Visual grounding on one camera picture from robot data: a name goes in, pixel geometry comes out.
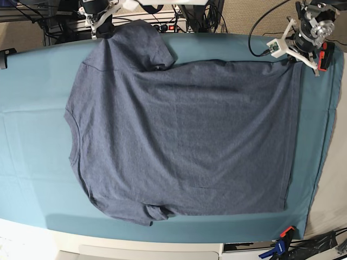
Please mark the blue orange clamp bottom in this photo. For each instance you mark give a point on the blue orange clamp bottom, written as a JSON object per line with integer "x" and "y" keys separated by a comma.
{"x": 281, "y": 246}

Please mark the power strip with red switch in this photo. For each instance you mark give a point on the power strip with red switch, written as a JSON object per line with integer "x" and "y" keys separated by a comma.
{"x": 173, "y": 27}

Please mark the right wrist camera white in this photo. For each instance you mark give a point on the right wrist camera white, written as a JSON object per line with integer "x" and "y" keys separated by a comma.
{"x": 130, "y": 4}

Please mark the black plastic bag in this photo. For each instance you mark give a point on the black plastic bag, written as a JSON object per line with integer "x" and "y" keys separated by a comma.
{"x": 313, "y": 246}

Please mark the teal table cloth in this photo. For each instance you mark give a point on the teal table cloth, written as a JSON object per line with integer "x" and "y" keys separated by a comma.
{"x": 39, "y": 188}

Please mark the black clamp left edge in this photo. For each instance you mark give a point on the black clamp left edge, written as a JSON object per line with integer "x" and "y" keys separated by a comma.
{"x": 4, "y": 57}

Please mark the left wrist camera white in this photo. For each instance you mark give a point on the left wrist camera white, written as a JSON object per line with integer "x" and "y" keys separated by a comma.
{"x": 277, "y": 47}

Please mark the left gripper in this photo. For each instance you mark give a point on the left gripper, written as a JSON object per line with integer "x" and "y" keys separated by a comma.
{"x": 300, "y": 39}

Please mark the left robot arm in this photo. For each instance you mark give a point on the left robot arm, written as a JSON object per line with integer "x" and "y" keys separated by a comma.
{"x": 325, "y": 13}

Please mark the orange black clamp top right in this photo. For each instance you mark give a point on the orange black clamp top right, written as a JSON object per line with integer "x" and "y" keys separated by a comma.
{"x": 326, "y": 55}

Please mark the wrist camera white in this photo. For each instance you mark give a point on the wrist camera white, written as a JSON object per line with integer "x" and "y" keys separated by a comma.
{"x": 130, "y": 4}
{"x": 277, "y": 47}

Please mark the blue-grey heathered T-shirt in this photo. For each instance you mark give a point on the blue-grey heathered T-shirt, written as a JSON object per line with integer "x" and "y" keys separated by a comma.
{"x": 151, "y": 139}

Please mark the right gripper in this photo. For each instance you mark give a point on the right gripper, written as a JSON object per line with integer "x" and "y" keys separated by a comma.
{"x": 98, "y": 14}

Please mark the aluminium frame rail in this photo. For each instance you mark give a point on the aluminium frame rail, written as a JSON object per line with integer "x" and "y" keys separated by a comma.
{"x": 23, "y": 13}

